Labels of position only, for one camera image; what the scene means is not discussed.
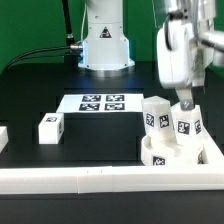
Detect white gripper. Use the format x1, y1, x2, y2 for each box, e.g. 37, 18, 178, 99
157, 13, 213, 111

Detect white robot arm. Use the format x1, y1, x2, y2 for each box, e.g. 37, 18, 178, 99
79, 0, 224, 110

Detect white marker sheet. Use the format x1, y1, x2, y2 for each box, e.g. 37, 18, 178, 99
56, 93, 143, 113

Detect black vertical pole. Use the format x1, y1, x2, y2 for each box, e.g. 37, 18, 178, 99
62, 0, 75, 47

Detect white U-shaped fence wall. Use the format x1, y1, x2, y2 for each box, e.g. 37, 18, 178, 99
0, 121, 224, 195

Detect black cable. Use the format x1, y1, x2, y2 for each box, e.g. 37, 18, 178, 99
3, 45, 84, 72

